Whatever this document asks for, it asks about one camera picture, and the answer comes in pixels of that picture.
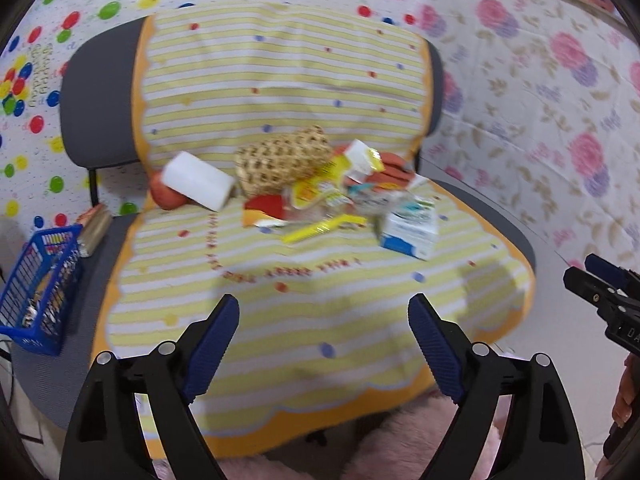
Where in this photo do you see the blue plastic basket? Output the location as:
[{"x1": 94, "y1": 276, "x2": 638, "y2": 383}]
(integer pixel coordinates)
[{"x1": 1, "y1": 224, "x2": 84, "y2": 356}]

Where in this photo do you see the woven bamboo basket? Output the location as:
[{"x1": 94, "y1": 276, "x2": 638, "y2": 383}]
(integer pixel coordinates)
[{"x1": 234, "y1": 126, "x2": 333, "y2": 198}]

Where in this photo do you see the floral pattern wall sheet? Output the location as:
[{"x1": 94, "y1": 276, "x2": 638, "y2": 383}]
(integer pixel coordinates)
[{"x1": 422, "y1": 0, "x2": 639, "y2": 268}]

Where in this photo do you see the white foam block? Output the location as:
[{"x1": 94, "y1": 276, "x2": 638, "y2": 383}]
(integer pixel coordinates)
[{"x1": 160, "y1": 152, "x2": 235, "y2": 211}]

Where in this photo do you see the red apple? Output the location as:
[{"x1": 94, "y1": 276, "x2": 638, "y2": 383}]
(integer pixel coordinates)
[{"x1": 149, "y1": 171, "x2": 189, "y2": 210}]

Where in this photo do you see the stack of books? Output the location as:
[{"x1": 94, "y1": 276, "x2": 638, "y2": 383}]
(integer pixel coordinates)
[{"x1": 76, "y1": 203, "x2": 113, "y2": 258}]

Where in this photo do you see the person's right hand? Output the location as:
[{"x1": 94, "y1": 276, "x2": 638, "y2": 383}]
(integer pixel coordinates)
[{"x1": 594, "y1": 351, "x2": 640, "y2": 478}]

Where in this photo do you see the red paper box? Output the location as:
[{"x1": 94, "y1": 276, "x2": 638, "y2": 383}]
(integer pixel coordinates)
[{"x1": 242, "y1": 194, "x2": 288, "y2": 228}]

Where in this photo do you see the pink fluffy cushion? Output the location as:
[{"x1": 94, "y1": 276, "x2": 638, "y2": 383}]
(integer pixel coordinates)
[{"x1": 150, "y1": 389, "x2": 501, "y2": 480}]

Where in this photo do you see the white blue milk carton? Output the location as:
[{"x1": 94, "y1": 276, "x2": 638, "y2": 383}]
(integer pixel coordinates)
[{"x1": 378, "y1": 195, "x2": 439, "y2": 261}]

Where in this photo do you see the yellow snack wrapper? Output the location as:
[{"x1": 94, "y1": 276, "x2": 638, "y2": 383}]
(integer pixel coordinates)
[{"x1": 282, "y1": 140, "x2": 384, "y2": 245}]

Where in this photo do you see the grey office chair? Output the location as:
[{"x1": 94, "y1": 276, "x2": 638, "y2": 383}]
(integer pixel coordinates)
[{"x1": 8, "y1": 12, "x2": 539, "y2": 430}]

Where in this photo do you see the yellow striped chair cover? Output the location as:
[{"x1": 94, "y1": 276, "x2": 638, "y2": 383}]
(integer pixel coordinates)
[{"x1": 89, "y1": 1, "x2": 536, "y2": 461}]

